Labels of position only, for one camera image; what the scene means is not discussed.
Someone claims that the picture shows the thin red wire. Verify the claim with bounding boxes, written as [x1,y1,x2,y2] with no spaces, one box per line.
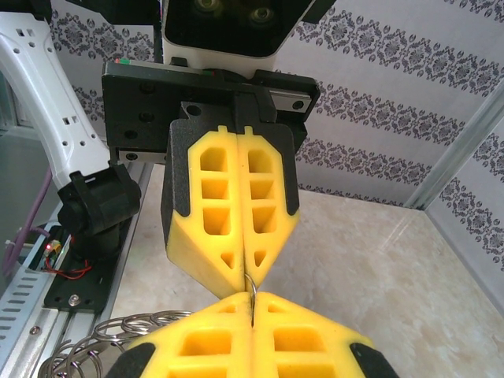
[39,263,95,283]

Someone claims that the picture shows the small controller board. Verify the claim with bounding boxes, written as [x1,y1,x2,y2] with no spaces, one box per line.
[42,238,66,272]

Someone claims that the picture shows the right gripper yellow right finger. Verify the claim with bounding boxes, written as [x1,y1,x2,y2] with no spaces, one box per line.
[251,291,403,378]

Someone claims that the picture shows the aluminium corner post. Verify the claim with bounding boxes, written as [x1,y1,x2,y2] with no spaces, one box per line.
[405,89,504,210]

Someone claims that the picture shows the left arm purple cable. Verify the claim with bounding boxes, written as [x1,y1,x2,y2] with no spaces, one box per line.
[0,169,53,276]

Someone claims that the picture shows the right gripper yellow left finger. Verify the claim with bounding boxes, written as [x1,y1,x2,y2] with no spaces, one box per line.
[105,291,254,378]

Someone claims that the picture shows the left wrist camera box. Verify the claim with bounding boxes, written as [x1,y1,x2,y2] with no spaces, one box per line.
[162,0,305,79]

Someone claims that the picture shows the metal keyring disc with rings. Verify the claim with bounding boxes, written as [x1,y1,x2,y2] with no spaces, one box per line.
[39,273,260,378]

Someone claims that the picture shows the grey slotted cable duct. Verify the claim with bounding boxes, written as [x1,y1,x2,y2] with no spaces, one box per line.
[0,262,49,344]

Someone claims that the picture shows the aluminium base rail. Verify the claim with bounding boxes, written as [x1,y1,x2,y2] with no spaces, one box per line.
[7,161,157,378]

